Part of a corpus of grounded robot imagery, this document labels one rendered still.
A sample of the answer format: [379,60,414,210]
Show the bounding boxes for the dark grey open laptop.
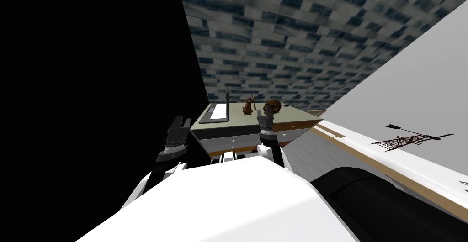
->
[198,88,231,124]

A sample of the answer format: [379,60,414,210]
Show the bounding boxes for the brown round ornament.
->
[263,99,282,115]

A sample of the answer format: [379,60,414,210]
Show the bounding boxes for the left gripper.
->
[166,116,191,143]

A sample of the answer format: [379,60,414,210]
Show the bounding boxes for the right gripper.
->
[256,106,276,129]

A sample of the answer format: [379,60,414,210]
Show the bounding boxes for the brown windmill figurine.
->
[240,94,258,116]

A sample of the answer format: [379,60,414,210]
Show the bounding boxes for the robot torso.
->
[74,150,360,242]

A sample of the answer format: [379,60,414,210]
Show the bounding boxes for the grey desk with drawers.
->
[190,101,324,158]

